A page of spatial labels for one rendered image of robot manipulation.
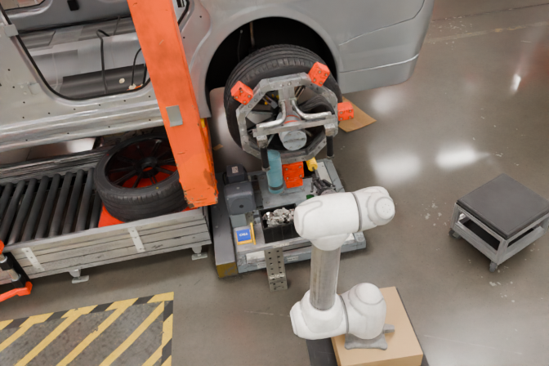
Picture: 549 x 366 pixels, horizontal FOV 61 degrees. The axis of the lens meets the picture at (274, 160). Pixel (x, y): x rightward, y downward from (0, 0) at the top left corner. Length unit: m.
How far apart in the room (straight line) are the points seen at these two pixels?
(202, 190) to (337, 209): 1.19
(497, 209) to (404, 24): 1.17
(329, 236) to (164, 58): 1.07
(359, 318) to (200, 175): 1.07
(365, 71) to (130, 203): 1.61
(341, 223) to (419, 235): 1.66
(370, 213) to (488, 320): 1.47
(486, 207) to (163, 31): 1.95
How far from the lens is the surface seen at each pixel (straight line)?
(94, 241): 2.92
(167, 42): 2.05
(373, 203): 1.48
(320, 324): 1.92
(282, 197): 2.98
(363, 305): 1.95
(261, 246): 2.43
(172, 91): 2.16
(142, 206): 2.85
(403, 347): 2.18
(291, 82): 2.38
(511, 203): 2.93
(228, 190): 2.82
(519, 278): 3.04
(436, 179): 3.49
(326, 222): 1.46
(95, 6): 4.46
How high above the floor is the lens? 2.30
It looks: 40 degrees down
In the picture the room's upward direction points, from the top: 7 degrees counter-clockwise
